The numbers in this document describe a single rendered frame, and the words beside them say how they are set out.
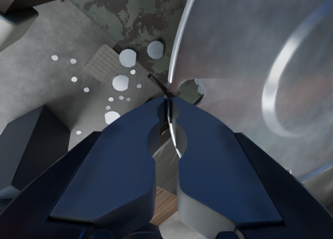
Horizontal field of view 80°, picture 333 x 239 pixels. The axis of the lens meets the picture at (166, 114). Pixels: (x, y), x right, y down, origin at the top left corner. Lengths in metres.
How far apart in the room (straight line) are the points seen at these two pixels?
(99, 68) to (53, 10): 0.27
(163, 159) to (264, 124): 0.09
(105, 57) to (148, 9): 0.52
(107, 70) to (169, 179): 0.63
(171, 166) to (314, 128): 0.15
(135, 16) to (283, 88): 0.17
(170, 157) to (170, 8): 0.17
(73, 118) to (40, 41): 0.35
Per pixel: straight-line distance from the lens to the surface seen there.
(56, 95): 1.00
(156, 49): 0.26
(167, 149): 0.16
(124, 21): 0.25
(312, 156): 0.29
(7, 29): 0.29
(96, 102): 1.00
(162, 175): 0.18
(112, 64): 0.77
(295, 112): 0.21
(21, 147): 0.81
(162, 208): 1.04
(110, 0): 0.25
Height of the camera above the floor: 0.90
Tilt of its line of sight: 54 degrees down
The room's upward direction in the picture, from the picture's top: 149 degrees clockwise
